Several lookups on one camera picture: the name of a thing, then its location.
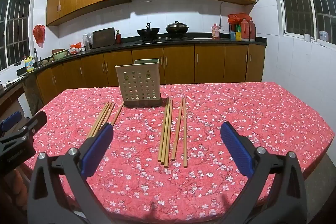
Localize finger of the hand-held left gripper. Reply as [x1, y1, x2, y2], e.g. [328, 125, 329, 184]
[0, 111, 23, 135]
[16, 111, 48, 140]

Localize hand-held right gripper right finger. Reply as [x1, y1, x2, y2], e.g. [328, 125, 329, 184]
[218, 122, 307, 224]

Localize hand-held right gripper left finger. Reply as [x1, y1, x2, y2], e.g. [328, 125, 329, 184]
[28, 122, 114, 224]

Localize beige perforated utensil holder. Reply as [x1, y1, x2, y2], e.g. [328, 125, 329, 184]
[115, 59, 163, 108]

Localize person's left hand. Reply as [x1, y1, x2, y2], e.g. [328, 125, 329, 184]
[10, 168, 29, 214]

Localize red floral tablecloth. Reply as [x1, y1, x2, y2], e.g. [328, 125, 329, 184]
[26, 81, 329, 224]

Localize yellow detergent bottle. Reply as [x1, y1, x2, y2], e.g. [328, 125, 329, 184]
[24, 55, 35, 72]

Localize metal faucet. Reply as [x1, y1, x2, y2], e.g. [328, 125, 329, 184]
[33, 48, 41, 67]

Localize stacked bowls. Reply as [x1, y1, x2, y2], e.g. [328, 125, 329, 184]
[51, 49, 69, 61]

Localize hanging red plastic bag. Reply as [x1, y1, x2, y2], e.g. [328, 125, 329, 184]
[33, 25, 46, 47]

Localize clear glass jar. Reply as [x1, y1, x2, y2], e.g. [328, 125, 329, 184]
[83, 33, 94, 50]

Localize wooden base cabinets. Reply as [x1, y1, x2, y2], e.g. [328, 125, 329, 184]
[35, 43, 265, 106]

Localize dark wooden cutting board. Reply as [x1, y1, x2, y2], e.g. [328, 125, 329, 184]
[92, 27, 115, 48]

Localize black kitchen counter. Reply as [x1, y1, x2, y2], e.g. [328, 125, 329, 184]
[0, 34, 267, 92]

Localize red plastic jug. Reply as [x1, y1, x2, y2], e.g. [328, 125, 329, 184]
[241, 19, 250, 42]
[248, 20, 256, 42]

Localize pink liquid bottle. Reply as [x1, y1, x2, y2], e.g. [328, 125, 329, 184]
[211, 23, 221, 40]

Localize black gas stove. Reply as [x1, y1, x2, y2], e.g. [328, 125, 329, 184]
[134, 35, 193, 44]

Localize black wok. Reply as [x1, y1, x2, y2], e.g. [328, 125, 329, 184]
[136, 22, 160, 40]

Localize black pot with lid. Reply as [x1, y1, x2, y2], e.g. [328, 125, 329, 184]
[165, 21, 189, 34]

